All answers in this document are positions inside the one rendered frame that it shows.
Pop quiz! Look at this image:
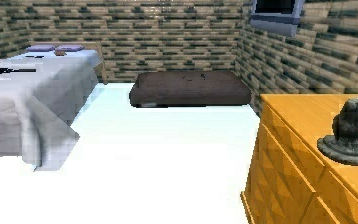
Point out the yellow wooden chest of drawers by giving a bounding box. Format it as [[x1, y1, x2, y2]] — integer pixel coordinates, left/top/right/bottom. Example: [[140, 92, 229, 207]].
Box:
[[240, 93, 358, 224]]

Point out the black laptop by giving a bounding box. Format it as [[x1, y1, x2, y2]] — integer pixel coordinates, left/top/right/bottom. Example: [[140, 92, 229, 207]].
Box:
[[0, 67, 37, 76]]

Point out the dark brown floor cushion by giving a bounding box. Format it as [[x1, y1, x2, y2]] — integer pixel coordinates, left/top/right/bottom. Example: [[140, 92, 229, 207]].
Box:
[[128, 70, 253, 109]]

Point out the purple pillow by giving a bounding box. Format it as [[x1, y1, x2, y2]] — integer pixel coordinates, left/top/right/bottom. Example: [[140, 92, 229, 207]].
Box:
[[55, 44, 86, 53], [26, 44, 57, 53]]

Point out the bed with white cover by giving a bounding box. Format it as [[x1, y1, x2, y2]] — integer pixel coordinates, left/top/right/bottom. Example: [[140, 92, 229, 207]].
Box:
[[0, 41, 109, 172]]

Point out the grey framed window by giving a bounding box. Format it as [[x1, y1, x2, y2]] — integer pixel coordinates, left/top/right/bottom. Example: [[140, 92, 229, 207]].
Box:
[[249, 0, 306, 38]]

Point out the dark grey bird statue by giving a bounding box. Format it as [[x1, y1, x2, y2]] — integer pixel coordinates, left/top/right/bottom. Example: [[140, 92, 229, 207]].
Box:
[[316, 96, 358, 167]]

